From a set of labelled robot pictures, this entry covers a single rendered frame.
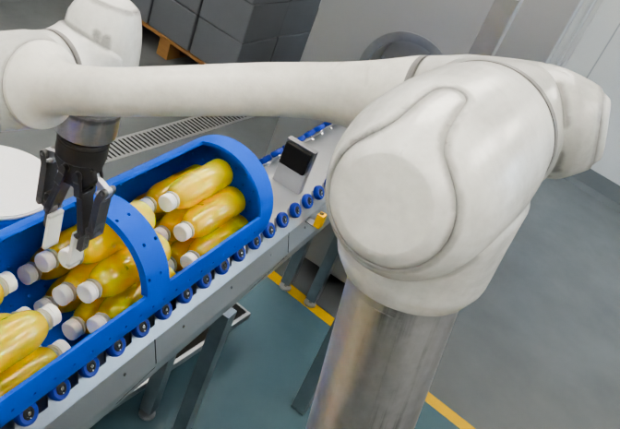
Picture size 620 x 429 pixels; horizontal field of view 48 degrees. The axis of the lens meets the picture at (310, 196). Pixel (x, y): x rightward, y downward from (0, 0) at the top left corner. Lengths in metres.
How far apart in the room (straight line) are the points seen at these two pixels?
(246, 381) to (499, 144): 2.37
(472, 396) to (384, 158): 2.84
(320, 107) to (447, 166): 0.32
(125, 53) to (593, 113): 0.58
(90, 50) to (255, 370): 2.07
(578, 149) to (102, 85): 0.48
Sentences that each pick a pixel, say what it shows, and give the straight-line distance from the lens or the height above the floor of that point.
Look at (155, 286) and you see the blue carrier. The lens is 1.35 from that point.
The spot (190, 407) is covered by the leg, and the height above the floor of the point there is 0.20.
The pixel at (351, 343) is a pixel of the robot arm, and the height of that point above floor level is 1.65.
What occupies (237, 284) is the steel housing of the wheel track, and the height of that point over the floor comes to 0.87.
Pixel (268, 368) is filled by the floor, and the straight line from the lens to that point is 2.87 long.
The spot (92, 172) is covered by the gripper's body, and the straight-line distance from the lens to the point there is 1.06.
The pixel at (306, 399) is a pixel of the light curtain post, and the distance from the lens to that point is 2.72.
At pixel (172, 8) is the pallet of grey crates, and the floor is 0.35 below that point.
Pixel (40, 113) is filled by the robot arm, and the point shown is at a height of 1.61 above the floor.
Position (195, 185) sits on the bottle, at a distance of 1.53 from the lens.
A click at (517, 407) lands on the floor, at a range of 3.37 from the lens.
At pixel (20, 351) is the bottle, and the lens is 1.22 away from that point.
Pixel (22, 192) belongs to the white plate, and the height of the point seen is 1.04.
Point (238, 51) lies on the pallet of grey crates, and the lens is 4.49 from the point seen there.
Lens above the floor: 2.04
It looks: 31 degrees down
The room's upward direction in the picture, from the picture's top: 23 degrees clockwise
